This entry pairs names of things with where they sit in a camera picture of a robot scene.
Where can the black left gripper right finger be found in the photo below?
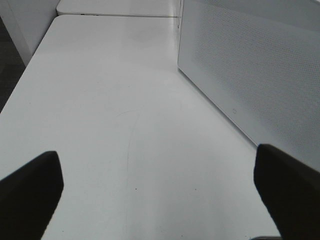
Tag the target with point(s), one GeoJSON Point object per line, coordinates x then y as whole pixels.
{"type": "Point", "coordinates": [290, 190]}

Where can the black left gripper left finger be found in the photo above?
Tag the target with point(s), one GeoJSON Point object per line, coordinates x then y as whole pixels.
{"type": "Point", "coordinates": [29, 197]}

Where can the white microwave door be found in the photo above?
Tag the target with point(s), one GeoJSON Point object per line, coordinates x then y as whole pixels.
{"type": "Point", "coordinates": [258, 61]}

